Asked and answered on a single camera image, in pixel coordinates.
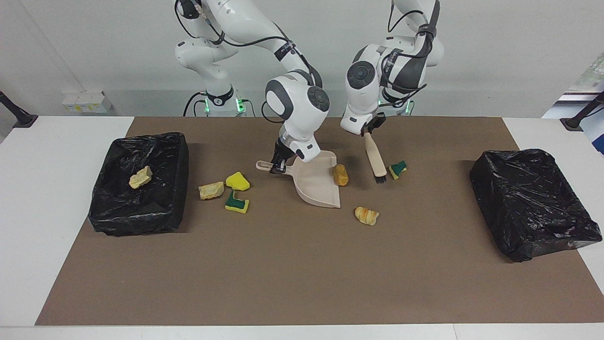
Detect beige brush black bristles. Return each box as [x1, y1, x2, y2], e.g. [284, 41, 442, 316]
[362, 132, 387, 184]

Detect brown rounded sponge lump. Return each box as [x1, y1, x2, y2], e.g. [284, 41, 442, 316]
[331, 164, 350, 187]

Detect beige plastic dustpan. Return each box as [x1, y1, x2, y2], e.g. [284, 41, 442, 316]
[255, 150, 342, 209]

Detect black bag lined bin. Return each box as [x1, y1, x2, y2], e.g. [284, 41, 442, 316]
[470, 149, 603, 263]
[88, 132, 190, 237]

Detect orange striped sponge piece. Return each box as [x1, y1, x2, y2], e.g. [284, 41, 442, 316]
[354, 206, 380, 226]

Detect beige sponge chunk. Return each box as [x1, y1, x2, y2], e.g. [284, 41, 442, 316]
[129, 165, 153, 189]
[198, 181, 225, 200]

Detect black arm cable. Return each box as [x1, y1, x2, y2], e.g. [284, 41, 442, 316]
[380, 0, 437, 109]
[175, 0, 326, 126]

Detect white wall socket box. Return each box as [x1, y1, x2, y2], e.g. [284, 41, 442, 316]
[61, 91, 114, 114]

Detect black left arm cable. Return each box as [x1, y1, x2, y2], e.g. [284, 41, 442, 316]
[380, 0, 437, 109]

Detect black camera stand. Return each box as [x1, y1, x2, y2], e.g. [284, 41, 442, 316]
[560, 92, 604, 131]
[0, 91, 38, 128]

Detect curled green yellow sponge piece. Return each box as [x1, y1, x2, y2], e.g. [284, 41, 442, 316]
[225, 190, 250, 214]

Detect plain yellow sponge piece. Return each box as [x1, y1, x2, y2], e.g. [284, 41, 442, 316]
[225, 171, 251, 191]

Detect brown table mat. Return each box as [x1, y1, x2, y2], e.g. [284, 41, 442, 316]
[35, 117, 604, 326]

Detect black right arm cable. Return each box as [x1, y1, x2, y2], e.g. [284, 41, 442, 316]
[175, 0, 326, 126]

